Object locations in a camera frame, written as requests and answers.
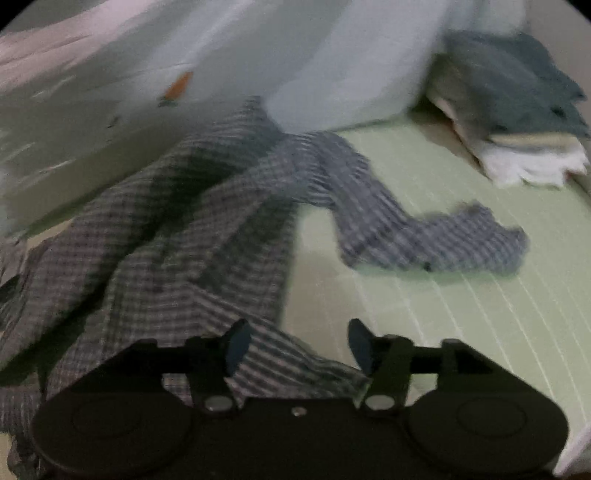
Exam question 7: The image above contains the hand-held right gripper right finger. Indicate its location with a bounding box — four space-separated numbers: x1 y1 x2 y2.
347 318 532 414

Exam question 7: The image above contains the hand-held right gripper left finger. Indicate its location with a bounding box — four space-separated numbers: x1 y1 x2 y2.
95 318 254 414

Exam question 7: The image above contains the grey plaid shirt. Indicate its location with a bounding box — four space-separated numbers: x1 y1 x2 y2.
0 95 529 480

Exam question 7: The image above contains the green grid bed sheet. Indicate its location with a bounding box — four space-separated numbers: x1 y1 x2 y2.
0 111 591 480

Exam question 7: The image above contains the cream folded garment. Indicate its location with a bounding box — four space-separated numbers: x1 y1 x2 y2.
488 131 585 151

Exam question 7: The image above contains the white carrot print quilt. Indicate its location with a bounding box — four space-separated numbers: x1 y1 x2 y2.
0 0 282 241

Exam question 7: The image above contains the light blue pillow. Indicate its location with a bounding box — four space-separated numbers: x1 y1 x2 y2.
263 0 529 134

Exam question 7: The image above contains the teal folded garment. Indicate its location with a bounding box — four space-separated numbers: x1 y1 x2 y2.
441 30 591 139

